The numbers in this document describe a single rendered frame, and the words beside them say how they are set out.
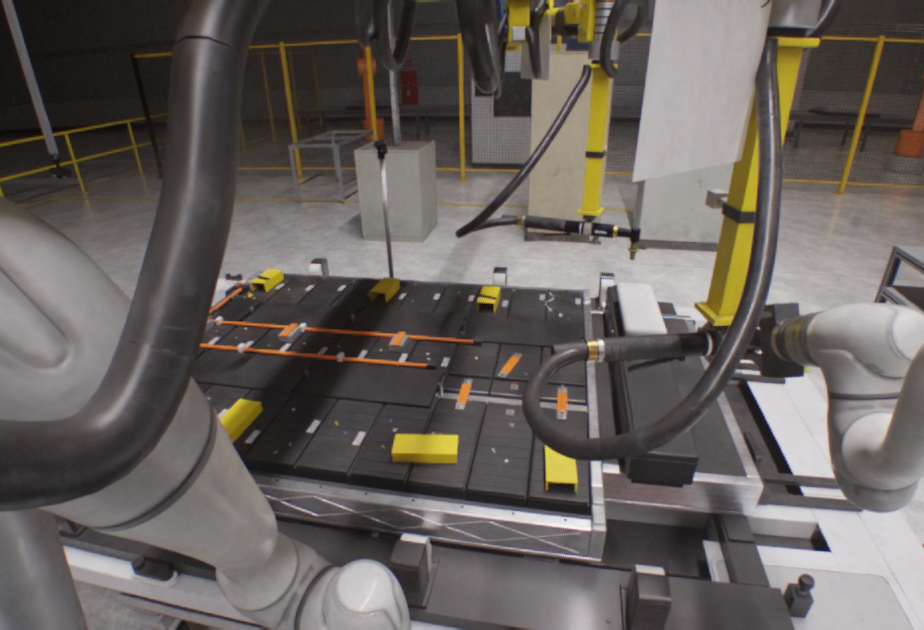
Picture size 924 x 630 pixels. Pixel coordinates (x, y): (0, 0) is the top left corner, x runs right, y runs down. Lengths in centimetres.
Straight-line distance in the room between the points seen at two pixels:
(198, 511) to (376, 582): 36
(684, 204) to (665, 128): 514
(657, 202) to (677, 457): 466
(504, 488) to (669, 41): 96
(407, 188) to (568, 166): 173
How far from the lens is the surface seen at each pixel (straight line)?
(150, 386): 25
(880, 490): 89
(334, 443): 141
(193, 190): 26
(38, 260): 28
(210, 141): 27
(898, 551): 168
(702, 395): 67
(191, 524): 37
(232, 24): 30
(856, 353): 85
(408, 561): 112
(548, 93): 559
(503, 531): 124
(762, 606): 135
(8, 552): 50
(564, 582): 126
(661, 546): 151
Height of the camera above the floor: 190
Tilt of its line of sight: 27 degrees down
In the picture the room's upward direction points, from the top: 1 degrees counter-clockwise
